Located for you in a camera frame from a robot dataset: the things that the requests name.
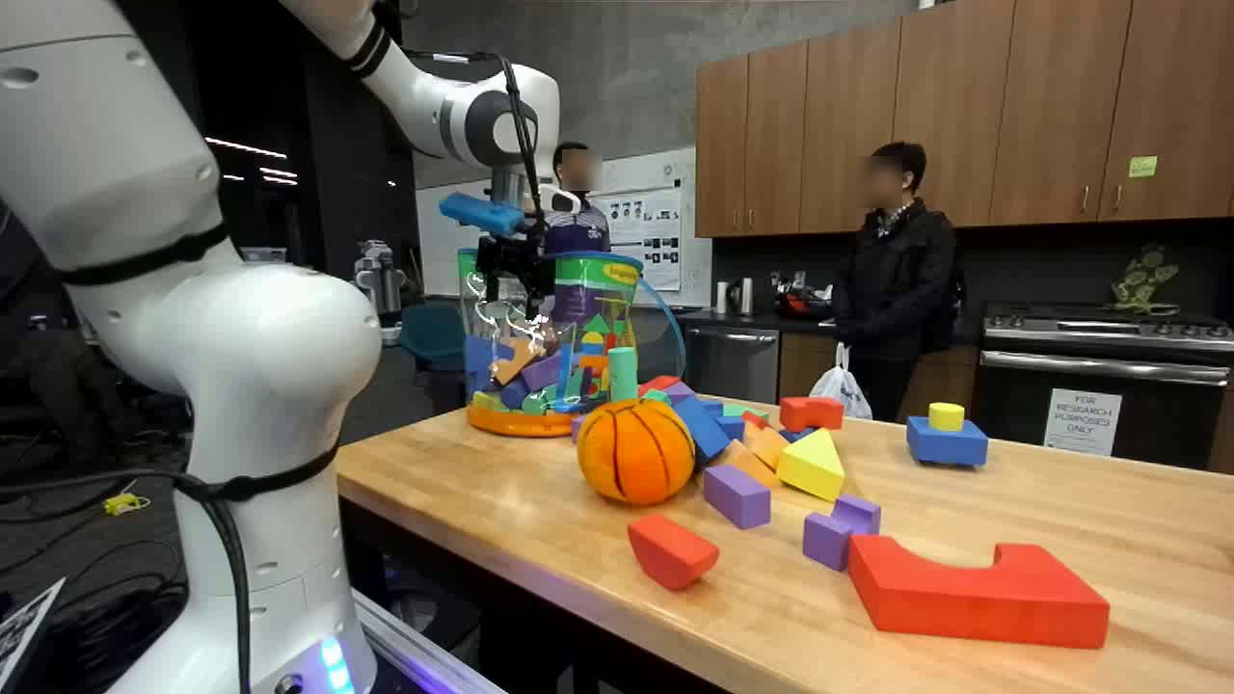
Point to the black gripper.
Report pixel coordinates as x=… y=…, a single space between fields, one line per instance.
x=520 y=255

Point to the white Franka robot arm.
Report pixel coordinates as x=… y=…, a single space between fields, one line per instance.
x=257 y=350

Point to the blue flat foam block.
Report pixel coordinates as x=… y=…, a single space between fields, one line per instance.
x=703 y=426

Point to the orange foam block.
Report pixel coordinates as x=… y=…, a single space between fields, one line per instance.
x=765 y=445

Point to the small red foam block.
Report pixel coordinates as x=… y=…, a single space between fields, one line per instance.
x=671 y=549

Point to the red rectangular foam block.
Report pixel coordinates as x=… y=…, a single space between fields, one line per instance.
x=811 y=413

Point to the white plastic shopping bag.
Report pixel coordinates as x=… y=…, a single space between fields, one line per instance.
x=841 y=386

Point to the yellow triangle foam block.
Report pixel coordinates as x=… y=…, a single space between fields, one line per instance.
x=816 y=467

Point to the purple stepped foam block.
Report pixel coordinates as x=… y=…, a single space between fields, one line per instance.
x=840 y=529

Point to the blue foam block with notch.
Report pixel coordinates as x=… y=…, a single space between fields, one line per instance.
x=946 y=445

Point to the large red arch block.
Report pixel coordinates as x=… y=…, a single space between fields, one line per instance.
x=959 y=599

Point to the blue chair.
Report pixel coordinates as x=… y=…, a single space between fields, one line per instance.
x=435 y=337

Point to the silver kettle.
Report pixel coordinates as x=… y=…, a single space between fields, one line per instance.
x=378 y=279

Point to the whiteboard with printed sheets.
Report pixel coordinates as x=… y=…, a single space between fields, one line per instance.
x=648 y=219

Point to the blue curved tube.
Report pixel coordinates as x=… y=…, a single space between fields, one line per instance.
x=671 y=313

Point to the orange plush basketball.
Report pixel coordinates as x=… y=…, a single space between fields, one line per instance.
x=637 y=454

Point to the stainless steel dishwasher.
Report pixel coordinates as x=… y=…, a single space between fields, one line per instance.
x=729 y=359

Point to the purple foam cube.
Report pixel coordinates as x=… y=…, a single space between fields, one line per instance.
x=737 y=497

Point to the person in black jacket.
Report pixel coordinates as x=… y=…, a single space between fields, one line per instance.
x=897 y=285

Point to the small yellow floor object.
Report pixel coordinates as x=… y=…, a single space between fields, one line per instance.
x=126 y=503

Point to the yellow foam cylinder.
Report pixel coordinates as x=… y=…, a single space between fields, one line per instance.
x=946 y=413

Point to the white paper sign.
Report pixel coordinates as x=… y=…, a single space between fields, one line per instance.
x=1080 y=421

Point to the stainless steel oven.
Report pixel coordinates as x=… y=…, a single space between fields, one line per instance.
x=1104 y=386

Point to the green potted plant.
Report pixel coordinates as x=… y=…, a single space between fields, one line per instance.
x=1144 y=279

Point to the green sticky note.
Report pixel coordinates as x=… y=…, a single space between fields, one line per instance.
x=1144 y=169

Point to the brown wooden wall cabinets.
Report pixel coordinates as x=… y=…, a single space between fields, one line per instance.
x=978 y=111

